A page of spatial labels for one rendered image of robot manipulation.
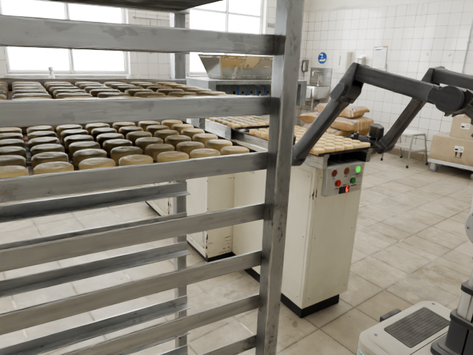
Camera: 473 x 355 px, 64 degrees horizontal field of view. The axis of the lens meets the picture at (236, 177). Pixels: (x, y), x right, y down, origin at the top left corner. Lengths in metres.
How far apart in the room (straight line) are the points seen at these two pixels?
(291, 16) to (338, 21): 6.28
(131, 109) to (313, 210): 1.41
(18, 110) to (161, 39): 0.19
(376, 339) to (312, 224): 0.55
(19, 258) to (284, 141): 0.40
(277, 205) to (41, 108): 0.37
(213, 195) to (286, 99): 1.76
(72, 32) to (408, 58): 5.78
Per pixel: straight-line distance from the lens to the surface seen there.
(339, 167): 1.83
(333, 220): 1.97
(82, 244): 0.56
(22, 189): 0.53
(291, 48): 0.59
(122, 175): 0.54
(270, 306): 0.73
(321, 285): 2.11
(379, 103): 6.33
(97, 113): 0.52
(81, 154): 0.63
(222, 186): 2.33
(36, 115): 0.51
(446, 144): 5.36
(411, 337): 1.79
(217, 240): 2.46
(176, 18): 0.99
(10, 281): 1.06
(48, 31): 0.51
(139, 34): 0.52
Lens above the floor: 1.30
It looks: 17 degrees down
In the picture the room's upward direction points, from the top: 2 degrees clockwise
